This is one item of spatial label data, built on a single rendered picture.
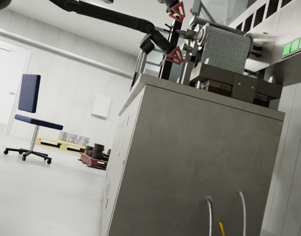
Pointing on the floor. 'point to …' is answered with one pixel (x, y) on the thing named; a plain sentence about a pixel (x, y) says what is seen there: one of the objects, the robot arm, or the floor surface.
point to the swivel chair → (27, 80)
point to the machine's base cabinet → (187, 167)
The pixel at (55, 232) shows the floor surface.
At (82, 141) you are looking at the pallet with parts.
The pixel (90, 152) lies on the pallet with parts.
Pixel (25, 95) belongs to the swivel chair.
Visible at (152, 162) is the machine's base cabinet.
